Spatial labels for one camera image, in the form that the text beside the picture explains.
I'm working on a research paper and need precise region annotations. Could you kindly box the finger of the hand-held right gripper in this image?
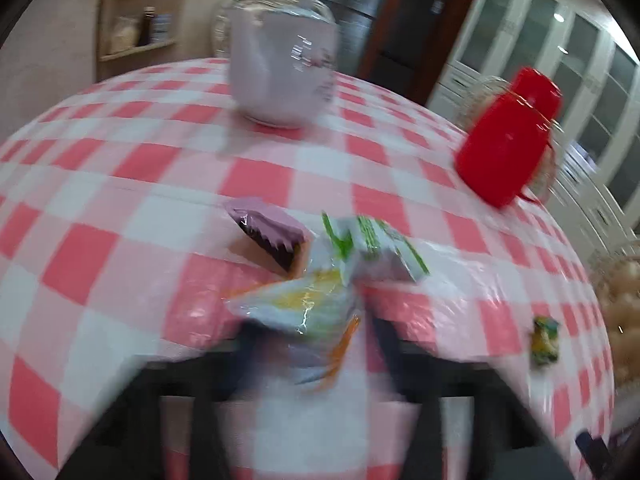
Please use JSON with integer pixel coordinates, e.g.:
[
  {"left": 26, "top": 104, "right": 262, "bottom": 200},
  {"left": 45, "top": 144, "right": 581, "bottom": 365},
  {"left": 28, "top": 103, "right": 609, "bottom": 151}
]
[{"left": 575, "top": 430, "right": 621, "bottom": 480}]

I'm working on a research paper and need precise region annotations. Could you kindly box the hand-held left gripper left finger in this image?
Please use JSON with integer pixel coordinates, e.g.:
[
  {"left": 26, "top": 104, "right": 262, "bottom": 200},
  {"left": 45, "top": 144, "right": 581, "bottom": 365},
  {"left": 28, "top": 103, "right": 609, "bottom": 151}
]
[{"left": 60, "top": 320, "right": 263, "bottom": 480}]

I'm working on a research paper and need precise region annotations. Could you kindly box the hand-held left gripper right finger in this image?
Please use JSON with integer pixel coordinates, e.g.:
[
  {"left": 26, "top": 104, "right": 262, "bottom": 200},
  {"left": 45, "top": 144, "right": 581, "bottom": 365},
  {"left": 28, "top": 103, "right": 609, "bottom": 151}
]
[{"left": 369, "top": 310, "right": 573, "bottom": 480}]

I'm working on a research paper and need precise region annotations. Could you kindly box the yellow white snack packet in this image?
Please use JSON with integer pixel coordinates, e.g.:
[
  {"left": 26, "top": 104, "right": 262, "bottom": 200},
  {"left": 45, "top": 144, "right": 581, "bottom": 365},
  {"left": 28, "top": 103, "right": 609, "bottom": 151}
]
[{"left": 225, "top": 267, "right": 366, "bottom": 392}]

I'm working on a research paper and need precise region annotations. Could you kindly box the green white snack packet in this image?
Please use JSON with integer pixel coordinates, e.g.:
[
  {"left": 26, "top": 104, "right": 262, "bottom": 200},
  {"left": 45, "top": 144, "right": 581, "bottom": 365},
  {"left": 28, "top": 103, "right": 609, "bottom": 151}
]
[{"left": 320, "top": 212, "right": 431, "bottom": 284}]

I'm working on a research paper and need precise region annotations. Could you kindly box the small yellow green candy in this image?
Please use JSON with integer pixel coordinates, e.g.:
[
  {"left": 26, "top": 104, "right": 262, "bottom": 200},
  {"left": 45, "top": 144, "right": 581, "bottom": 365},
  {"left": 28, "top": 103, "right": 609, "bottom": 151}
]
[{"left": 530, "top": 315, "right": 561, "bottom": 368}]

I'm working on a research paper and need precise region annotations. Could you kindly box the purple snack packet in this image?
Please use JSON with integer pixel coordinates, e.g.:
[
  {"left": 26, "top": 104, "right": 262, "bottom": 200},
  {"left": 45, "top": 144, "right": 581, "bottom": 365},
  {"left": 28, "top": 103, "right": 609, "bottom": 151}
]
[{"left": 225, "top": 199, "right": 311, "bottom": 276}]

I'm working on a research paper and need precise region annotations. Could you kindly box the cream ornate upholstered chair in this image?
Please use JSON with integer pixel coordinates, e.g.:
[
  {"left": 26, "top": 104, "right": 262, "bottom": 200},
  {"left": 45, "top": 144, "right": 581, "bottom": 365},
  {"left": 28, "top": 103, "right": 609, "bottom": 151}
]
[
  {"left": 587, "top": 247, "right": 640, "bottom": 426},
  {"left": 457, "top": 74, "right": 563, "bottom": 206},
  {"left": 212, "top": 0, "right": 333, "bottom": 61}
]

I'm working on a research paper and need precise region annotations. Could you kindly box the red checked tablecloth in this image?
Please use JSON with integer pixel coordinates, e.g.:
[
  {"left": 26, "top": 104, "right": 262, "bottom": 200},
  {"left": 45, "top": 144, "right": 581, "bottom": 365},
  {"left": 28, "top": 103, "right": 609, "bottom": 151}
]
[{"left": 0, "top": 57, "right": 618, "bottom": 480}]

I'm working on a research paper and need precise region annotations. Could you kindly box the red thermos jug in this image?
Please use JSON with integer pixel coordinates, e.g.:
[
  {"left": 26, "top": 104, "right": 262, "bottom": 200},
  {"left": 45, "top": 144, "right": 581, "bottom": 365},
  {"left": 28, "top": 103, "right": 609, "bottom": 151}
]
[{"left": 455, "top": 66, "right": 563, "bottom": 209}]

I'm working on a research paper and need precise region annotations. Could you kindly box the white kettle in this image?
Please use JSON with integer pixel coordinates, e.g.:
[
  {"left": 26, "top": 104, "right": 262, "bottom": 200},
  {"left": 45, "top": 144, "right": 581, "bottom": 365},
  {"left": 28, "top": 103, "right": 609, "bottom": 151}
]
[{"left": 227, "top": 0, "right": 341, "bottom": 128}]

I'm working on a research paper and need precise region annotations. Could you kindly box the brown framed glass door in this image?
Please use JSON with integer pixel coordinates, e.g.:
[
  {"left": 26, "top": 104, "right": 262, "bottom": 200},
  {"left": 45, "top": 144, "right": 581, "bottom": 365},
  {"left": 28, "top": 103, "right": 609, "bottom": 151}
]
[{"left": 280, "top": 0, "right": 483, "bottom": 106}]

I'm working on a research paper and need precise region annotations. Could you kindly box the dark bottle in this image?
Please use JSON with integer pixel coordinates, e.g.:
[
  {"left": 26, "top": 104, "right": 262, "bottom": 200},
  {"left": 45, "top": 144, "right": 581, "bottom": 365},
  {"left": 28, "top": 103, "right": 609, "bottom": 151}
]
[{"left": 137, "top": 6, "right": 156, "bottom": 47}]

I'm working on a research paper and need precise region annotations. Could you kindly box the pale jar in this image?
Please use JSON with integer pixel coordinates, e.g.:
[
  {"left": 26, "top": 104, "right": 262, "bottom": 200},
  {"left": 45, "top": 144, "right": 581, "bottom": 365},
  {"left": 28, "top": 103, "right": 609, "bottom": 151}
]
[{"left": 110, "top": 15, "right": 141, "bottom": 54}]

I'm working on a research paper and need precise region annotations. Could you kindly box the white glass door cabinet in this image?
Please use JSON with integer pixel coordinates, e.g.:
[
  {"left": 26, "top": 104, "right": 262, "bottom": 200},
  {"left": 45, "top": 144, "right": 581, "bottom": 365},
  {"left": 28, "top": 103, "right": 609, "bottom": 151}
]
[{"left": 425, "top": 0, "right": 640, "bottom": 261}]

